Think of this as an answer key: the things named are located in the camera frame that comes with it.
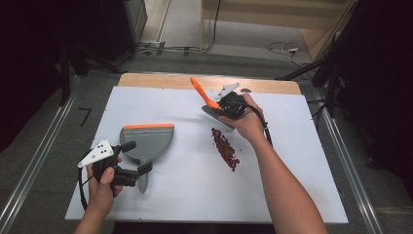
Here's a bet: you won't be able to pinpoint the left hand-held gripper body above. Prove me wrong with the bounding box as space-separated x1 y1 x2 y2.
77 138 141 198

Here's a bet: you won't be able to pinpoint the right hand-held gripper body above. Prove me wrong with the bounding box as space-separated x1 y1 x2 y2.
213 81 250 120

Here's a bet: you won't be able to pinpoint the orange-handled grey brush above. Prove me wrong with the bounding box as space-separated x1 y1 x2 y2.
189 76 238 132

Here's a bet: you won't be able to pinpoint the grey dustpan with orange edge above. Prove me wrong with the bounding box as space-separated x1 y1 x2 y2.
119 122 175 195

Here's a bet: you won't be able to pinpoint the pile of red beans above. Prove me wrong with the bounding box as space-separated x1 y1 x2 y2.
210 127 242 173

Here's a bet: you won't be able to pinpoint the person's right hand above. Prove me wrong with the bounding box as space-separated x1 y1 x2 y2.
217 93 266 146

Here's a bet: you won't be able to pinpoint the person's left hand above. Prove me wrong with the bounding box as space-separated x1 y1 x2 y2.
85 155 124 217

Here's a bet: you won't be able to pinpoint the white table board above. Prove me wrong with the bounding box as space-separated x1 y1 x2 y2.
63 85 350 226

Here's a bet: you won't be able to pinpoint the wooden table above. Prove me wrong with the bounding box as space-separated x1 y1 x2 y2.
117 72 303 97

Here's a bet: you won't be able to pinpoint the black metal stand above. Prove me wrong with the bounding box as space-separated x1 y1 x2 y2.
57 43 126 107
275 30 346 119

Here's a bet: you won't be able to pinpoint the light wooden furniture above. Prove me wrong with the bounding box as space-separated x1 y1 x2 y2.
199 0 358 63

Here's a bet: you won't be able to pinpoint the black cabinet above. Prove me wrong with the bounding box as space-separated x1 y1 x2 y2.
98 0 149 62

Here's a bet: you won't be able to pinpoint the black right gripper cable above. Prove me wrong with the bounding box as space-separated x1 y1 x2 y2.
231 100 274 148

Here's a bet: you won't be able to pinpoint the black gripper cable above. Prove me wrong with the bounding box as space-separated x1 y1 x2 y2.
77 166 97 213
231 100 274 148

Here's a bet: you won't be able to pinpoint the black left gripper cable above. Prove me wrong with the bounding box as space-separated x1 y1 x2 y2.
77 166 97 213

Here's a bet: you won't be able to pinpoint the aluminium floor rail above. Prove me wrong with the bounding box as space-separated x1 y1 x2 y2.
0 75 81 234
312 88 385 234

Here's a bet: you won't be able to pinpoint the black floor cable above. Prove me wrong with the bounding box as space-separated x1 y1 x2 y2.
116 0 223 60

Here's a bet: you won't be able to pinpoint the white floor cable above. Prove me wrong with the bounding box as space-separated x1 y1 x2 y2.
265 40 314 68

